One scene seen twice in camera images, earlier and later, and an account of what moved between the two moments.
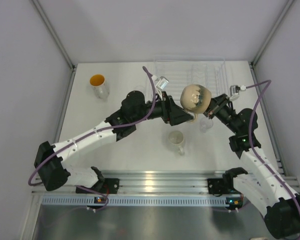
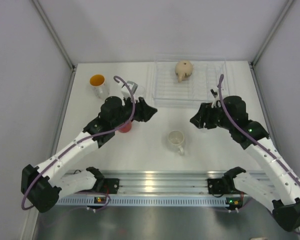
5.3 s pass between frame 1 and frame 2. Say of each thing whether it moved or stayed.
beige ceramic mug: moved
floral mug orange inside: stayed
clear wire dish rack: stayed
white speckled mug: stayed
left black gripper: moved
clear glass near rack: stayed
